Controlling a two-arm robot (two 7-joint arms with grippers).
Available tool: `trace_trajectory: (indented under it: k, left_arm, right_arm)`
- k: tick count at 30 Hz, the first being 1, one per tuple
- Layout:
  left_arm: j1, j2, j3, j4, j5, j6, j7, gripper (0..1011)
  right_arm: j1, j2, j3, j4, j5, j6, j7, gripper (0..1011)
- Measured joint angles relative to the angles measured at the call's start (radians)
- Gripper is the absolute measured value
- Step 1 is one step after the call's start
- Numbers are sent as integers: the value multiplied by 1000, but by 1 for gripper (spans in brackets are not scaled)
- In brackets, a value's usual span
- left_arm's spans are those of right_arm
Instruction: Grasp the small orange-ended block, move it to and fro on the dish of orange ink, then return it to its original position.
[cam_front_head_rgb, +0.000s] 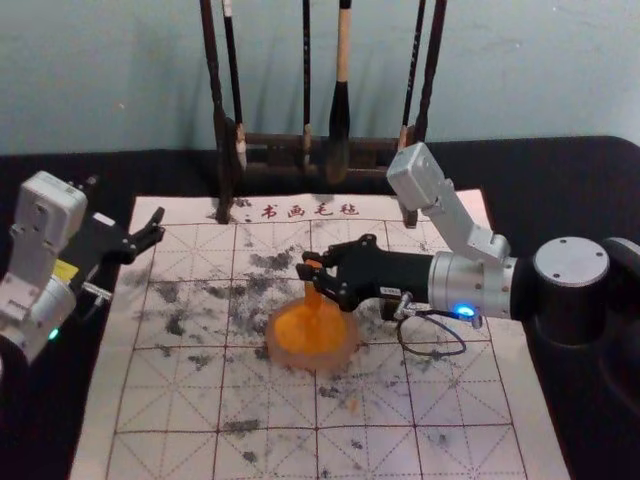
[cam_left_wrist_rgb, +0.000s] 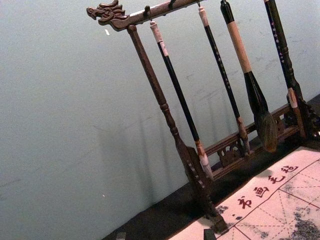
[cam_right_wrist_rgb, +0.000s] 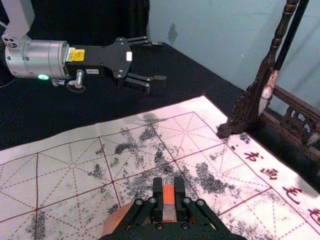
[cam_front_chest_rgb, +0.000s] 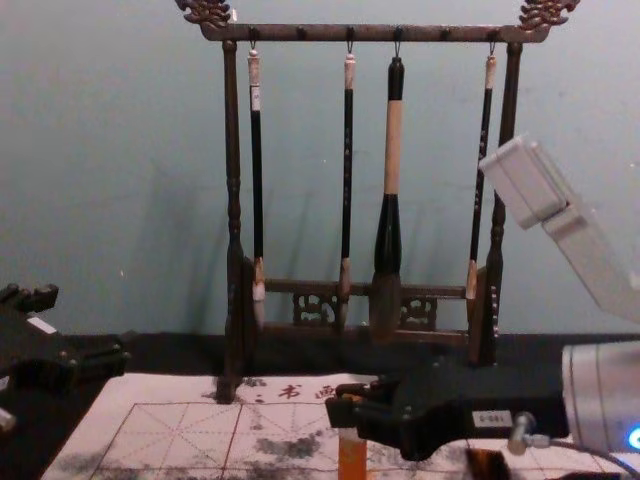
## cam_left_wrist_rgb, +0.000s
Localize thin black brush, white cap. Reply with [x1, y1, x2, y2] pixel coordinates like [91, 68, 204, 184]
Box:
[149, 20, 215, 181]

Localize dark wooden dragon brush rack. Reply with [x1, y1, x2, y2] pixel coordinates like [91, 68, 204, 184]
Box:
[86, 0, 320, 235]

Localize black table cloth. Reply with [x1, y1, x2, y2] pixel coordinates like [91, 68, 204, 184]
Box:
[100, 93, 320, 240]

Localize large black and tan brush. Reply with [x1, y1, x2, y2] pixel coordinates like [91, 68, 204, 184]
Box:
[219, 0, 279, 154]

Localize thin black brush, purple print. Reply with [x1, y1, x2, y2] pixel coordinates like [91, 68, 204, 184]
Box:
[263, 0, 307, 139]

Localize white felt mat, red grid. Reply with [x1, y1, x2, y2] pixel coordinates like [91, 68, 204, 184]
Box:
[169, 145, 320, 240]

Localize thin black brush, printed handle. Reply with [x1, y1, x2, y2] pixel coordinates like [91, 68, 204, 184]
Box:
[197, 6, 252, 157]

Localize plain pale wall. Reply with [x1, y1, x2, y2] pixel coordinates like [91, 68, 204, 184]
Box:
[0, 0, 320, 240]

